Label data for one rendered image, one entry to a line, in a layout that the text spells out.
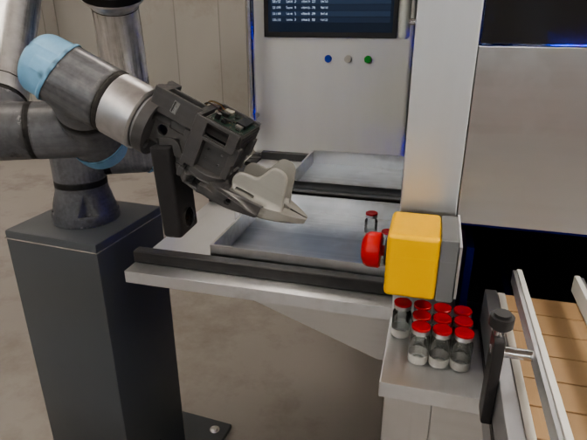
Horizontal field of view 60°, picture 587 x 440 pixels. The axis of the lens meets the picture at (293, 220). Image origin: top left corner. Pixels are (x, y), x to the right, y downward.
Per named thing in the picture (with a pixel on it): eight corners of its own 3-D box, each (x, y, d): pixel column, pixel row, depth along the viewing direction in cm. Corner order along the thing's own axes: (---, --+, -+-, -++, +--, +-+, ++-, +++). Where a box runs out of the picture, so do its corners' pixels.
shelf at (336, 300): (447, 175, 129) (449, 168, 128) (452, 329, 66) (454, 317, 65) (266, 161, 140) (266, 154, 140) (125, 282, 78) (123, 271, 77)
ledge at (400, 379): (503, 346, 63) (506, 333, 62) (517, 422, 51) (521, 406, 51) (389, 329, 66) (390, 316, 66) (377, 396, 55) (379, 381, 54)
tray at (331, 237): (441, 225, 93) (443, 207, 92) (438, 296, 70) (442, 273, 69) (265, 207, 102) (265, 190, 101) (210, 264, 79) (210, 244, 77)
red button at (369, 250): (395, 260, 59) (398, 228, 58) (392, 276, 56) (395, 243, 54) (362, 256, 60) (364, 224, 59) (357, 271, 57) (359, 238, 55)
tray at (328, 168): (449, 173, 123) (451, 159, 122) (450, 210, 100) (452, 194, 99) (312, 162, 132) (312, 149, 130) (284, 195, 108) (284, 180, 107)
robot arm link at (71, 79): (67, 62, 65) (47, 13, 57) (141, 102, 65) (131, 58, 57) (26, 106, 62) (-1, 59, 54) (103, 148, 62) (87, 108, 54)
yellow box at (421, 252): (451, 272, 60) (459, 216, 57) (452, 304, 53) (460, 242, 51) (386, 264, 62) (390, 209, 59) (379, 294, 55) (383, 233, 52)
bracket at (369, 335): (391, 350, 83) (397, 280, 78) (390, 361, 81) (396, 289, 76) (199, 319, 92) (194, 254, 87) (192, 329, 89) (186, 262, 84)
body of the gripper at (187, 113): (245, 140, 52) (143, 85, 53) (216, 208, 56) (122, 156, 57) (267, 126, 59) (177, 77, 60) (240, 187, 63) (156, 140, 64)
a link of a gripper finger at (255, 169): (323, 186, 56) (250, 146, 56) (301, 229, 59) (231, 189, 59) (329, 177, 59) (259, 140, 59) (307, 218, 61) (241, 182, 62)
